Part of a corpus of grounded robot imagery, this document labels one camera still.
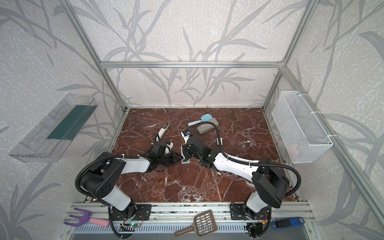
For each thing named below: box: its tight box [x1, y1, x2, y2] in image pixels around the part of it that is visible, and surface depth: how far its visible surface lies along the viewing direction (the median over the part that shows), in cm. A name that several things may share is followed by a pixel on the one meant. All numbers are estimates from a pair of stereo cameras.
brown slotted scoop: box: [174, 209, 218, 237], surface depth 72 cm
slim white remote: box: [158, 123, 170, 139], surface depth 108 cm
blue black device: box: [271, 216, 305, 230], surface depth 69 cm
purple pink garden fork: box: [64, 208, 110, 227], surface depth 72 cm
